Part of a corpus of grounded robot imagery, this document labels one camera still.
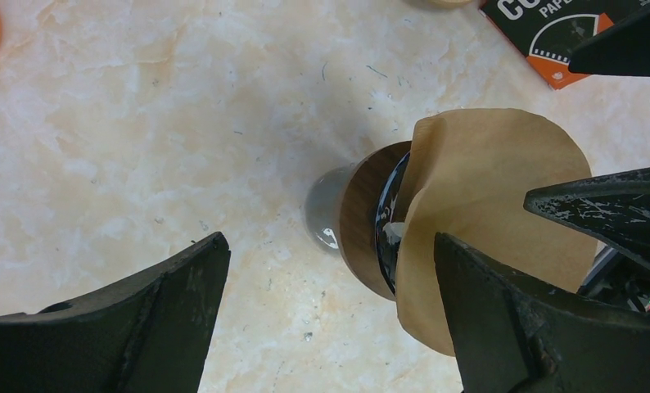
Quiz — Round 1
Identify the coffee filter box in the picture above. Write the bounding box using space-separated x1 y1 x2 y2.
479 0 650 90

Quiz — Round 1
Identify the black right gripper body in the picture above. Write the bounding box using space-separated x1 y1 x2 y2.
577 246 650 314

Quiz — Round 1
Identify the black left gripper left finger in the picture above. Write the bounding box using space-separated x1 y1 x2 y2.
0 233 231 392

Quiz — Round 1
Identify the clear glass carafe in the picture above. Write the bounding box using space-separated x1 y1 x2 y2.
303 165 354 255

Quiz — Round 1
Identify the brown paper coffee filter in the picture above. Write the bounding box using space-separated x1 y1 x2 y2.
395 109 597 356

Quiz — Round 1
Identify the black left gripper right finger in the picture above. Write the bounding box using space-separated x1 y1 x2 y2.
434 233 650 392

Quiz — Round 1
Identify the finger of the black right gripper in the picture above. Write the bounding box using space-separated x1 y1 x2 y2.
524 167 650 271
568 4 650 77

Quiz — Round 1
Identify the blue glass dripper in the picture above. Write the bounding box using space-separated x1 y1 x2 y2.
374 151 410 296

